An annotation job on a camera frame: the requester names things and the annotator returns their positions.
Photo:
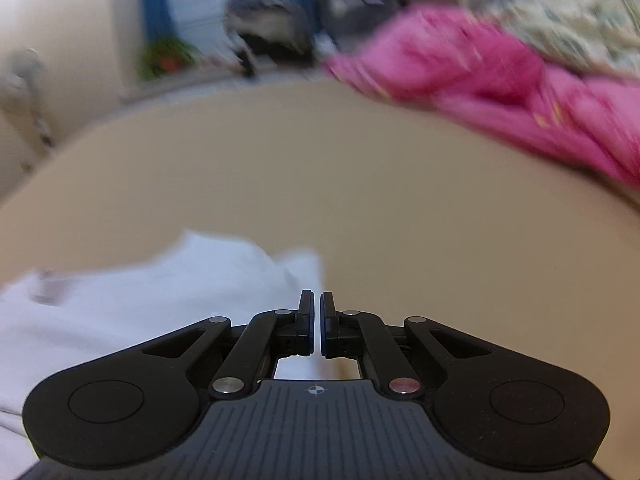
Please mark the pale floral blanket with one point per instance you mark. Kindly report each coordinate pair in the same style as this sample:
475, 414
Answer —
570, 15

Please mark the potted green plant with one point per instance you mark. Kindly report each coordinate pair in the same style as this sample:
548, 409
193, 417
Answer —
167, 57

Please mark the white shirt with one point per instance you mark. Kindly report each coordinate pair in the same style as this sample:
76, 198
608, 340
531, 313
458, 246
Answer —
125, 320

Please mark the blue curtain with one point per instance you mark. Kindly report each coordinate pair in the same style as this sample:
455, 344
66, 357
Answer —
155, 0

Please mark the bed with tan sheet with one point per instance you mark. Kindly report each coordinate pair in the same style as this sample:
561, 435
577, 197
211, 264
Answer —
400, 210

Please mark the pile of dark clothes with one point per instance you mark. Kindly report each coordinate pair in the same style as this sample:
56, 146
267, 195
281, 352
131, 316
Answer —
270, 25

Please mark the pink quilt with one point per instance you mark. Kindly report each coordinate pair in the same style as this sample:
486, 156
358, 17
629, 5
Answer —
475, 70

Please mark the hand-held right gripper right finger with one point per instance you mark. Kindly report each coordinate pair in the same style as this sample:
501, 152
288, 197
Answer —
327, 312

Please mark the clear plastic storage bin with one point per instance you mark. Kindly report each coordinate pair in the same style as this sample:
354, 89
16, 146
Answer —
360, 10

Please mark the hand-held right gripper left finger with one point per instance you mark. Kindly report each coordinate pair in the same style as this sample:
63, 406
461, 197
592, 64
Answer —
305, 312

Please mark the white standing fan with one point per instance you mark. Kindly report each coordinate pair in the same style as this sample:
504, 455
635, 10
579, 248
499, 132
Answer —
25, 85

